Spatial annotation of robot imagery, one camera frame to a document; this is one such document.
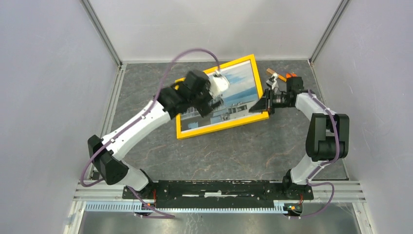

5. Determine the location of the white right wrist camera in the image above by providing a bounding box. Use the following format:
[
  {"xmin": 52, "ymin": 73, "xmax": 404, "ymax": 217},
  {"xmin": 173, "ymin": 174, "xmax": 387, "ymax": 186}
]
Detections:
[{"xmin": 266, "ymin": 72, "xmax": 279, "ymax": 93}]

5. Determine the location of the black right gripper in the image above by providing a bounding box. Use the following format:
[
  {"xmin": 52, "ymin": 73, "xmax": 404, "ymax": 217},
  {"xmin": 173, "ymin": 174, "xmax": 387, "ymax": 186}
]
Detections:
[{"xmin": 249, "ymin": 88, "xmax": 293, "ymax": 115}]

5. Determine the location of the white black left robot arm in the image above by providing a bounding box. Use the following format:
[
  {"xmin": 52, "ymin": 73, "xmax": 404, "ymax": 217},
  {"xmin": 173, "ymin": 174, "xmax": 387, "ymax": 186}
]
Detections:
[{"xmin": 88, "ymin": 70, "xmax": 230, "ymax": 199}]

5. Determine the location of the blue slotted cable duct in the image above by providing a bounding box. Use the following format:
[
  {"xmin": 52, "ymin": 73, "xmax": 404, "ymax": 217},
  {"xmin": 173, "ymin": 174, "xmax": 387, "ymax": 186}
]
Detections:
[{"xmin": 84, "ymin": 201, "xmax": 287, "ymax": 215}]

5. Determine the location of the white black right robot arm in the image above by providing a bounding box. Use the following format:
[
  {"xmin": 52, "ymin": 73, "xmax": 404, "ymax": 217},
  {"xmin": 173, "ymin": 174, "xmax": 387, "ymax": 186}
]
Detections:
[{"xmin": 249, "ymin": 76, "xmax": 350, "ymax": 199}]

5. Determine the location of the yellow picture frame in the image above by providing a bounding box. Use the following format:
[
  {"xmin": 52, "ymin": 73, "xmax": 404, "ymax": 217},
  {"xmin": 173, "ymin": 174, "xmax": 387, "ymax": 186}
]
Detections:
[{"xmin": 176, "ymin": 54, "xmax": 269, "ymax": 139}]

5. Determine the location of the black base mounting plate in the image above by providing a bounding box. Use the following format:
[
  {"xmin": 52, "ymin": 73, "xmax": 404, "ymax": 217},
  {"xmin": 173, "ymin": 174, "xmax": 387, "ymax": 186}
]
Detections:
[{"xmin": 138, "ymin": 180, "xmax": 314, "ymax": 209}]

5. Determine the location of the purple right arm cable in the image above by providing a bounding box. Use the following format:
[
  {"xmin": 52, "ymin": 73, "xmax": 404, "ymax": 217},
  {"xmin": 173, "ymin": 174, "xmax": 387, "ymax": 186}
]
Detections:
[{"xmin": 288, "ymin": 89, "xmax": 341, "ymax": 220}]

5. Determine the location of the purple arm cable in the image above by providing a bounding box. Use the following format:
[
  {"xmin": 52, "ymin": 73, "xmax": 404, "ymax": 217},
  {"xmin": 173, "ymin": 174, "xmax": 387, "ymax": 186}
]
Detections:
[
  {"xmin": 288, "ymin": 89, "xmax": 341, "ymax": 220},
  {"xmin": 80, "ymin": 47, "xmax": 221, "ymax": 219}
]

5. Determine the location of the small wooden block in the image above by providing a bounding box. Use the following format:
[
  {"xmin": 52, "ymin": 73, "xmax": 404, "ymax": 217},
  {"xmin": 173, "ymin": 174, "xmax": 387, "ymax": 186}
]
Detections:
[{"xmin": 266, "ymin": 68, "xmax": 278, "ymax": 77}]

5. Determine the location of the yellow handled screwdriver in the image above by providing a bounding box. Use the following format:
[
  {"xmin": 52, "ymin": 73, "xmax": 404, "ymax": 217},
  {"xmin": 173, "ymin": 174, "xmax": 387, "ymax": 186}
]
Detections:
[{"xmin": 276, "ymin": 74, "xmax": 287, "ymax": 82}]

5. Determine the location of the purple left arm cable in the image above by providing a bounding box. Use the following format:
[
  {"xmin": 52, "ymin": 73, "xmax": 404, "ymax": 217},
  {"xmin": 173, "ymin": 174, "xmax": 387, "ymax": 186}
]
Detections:
[{"xmin": 80, "ymin": 47, "xmax": 221, "ymax": 219}]

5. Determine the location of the orange curved plastic piece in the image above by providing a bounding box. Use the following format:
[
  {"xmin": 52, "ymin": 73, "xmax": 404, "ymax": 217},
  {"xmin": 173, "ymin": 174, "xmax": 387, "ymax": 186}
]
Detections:
[{"xmin": 285, "ymin": 73, "xmax": 297, "ymax": 79}]

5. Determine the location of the aluminium rail frame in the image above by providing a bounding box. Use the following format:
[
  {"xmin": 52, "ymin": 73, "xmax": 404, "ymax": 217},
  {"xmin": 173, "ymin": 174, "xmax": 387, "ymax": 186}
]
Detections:
[{"xmin": 73, "ymin": 0, "xmax": 374, "ymax": 234}]

